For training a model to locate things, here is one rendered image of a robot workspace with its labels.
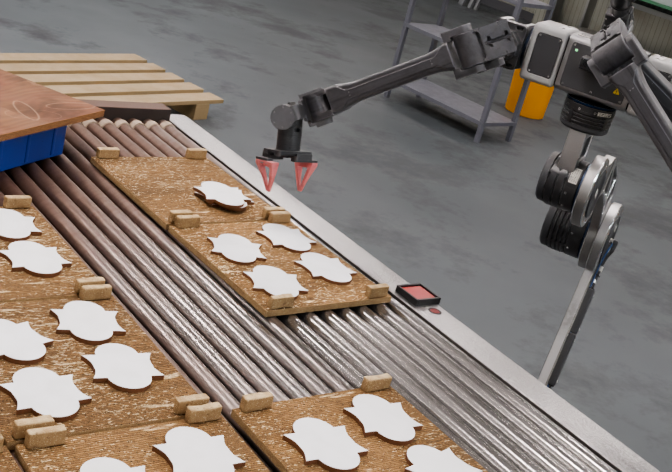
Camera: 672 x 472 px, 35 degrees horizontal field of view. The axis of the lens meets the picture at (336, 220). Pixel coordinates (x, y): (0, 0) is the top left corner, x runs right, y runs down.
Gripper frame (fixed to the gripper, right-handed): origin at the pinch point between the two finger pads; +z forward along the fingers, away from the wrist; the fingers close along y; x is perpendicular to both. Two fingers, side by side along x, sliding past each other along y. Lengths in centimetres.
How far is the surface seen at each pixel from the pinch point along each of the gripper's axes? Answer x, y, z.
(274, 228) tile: 2.5, 0.2, 10.4
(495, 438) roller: -78, -8, 34
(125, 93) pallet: 354, 160, 1
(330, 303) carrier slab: -30.8, -9.2, 20.2
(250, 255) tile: -9.4, -15.5, 13.9
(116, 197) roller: 29.8, -27.8, 7.0
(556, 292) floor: 114, 273, 72
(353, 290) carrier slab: -27.0, 0.7, 18.9
